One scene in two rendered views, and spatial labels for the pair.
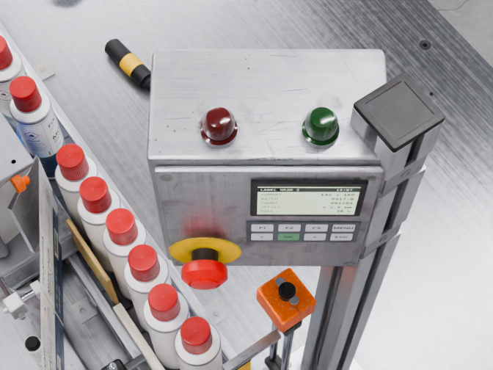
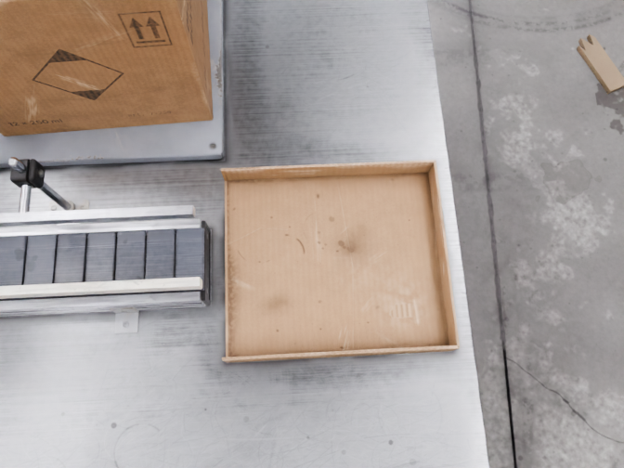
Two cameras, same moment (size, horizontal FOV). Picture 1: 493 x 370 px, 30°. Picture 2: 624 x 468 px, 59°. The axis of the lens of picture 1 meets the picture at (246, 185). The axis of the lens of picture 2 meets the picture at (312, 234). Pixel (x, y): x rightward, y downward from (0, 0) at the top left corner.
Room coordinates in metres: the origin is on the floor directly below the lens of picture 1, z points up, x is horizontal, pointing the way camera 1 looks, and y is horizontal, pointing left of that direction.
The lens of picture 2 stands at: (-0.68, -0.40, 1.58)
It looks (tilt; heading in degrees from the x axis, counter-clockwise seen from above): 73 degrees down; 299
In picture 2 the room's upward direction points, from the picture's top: 4 degrees clockwise
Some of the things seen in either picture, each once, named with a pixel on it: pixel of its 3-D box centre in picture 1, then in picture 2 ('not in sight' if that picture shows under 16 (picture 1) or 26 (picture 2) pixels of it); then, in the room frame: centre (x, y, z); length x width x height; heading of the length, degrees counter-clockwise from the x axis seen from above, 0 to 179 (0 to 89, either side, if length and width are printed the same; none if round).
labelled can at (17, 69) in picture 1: (12, 88); not in sight; (0.66, 0.31, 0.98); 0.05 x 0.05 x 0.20
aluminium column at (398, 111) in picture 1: (348, 283); not in sight; (0.32, -0.10, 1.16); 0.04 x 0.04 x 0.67; 35
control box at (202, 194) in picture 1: (266, 168); not in sight; (0.34, -0.02, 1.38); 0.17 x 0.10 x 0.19; 90
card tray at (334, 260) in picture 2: not in sight; (334, 257); (-0.62, -0.58, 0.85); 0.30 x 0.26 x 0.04; 35
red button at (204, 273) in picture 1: (204, 269); not in sight; (0.27, 0.03, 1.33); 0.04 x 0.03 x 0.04; 90
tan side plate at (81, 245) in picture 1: (93, 263); not in sight; (0.43, 0.19, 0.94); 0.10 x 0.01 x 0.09; 35
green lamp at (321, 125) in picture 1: (320, 124); not in sight; (0.32, -0.05, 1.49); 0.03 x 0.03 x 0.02
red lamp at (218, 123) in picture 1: (218, 123); not in sight; (0.32, 0.02, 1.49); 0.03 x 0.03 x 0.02
